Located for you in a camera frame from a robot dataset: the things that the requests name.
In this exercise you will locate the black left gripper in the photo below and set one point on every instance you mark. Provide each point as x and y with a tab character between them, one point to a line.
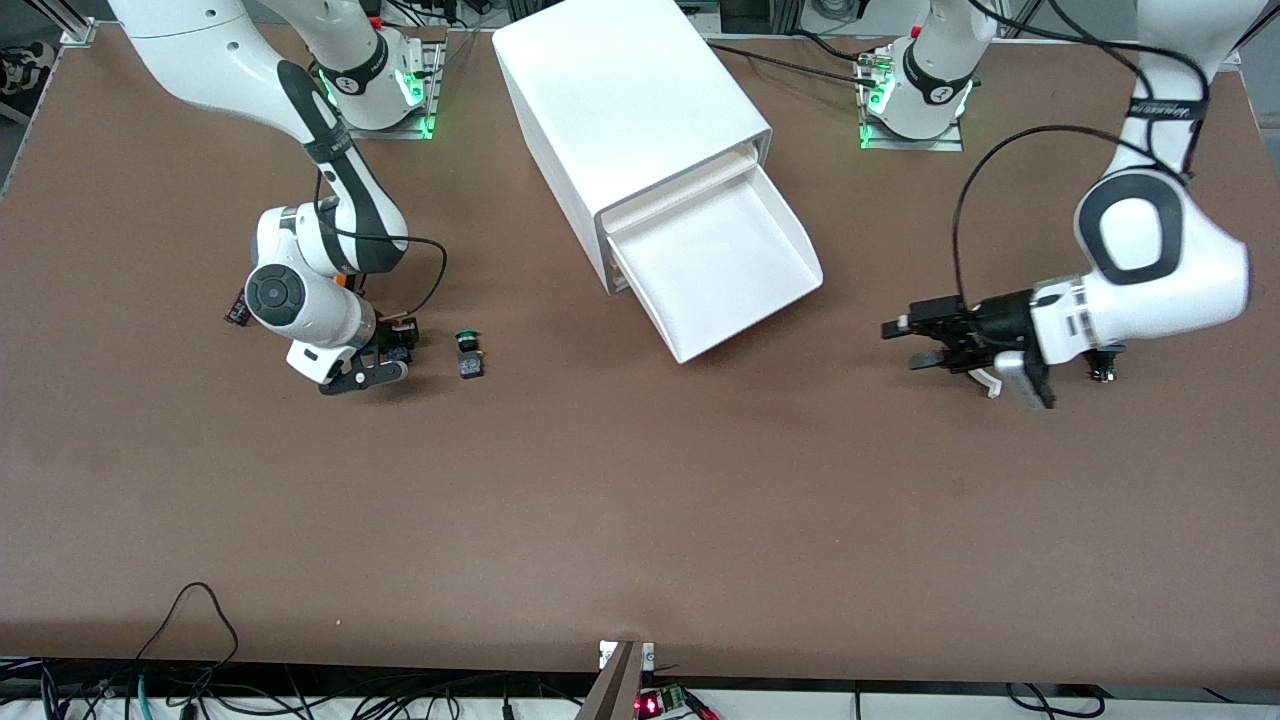
1003	322

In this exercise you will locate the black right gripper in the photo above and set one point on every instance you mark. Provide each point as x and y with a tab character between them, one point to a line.
392	338

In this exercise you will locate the white plastic drawer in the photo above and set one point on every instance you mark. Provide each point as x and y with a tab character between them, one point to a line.
720	265
680	185

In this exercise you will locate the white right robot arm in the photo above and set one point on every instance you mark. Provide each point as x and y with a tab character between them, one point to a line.
200	50

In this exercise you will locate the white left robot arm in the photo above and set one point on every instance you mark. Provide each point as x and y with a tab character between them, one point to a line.
1150	260

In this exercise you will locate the green push button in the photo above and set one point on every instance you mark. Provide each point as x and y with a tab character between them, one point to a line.
470	360

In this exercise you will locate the black push button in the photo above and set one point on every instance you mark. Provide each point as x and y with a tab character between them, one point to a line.
1104	370

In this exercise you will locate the white drawer cabinet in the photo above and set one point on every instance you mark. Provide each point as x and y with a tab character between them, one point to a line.
620	90

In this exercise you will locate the white curved plastic arc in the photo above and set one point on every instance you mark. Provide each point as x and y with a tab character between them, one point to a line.
988	382

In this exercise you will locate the small black terminal block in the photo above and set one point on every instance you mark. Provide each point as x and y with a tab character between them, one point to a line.
236	308

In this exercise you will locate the circuit board with red light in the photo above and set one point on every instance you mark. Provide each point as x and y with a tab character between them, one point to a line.
660	702

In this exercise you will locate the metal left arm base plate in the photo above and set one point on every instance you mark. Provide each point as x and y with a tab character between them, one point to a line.
945	143

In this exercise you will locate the grey metal camera bracket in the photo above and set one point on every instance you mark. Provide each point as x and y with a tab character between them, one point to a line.
615	685

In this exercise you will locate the aluminium frame profile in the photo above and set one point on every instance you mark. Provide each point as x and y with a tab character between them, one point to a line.
75	25

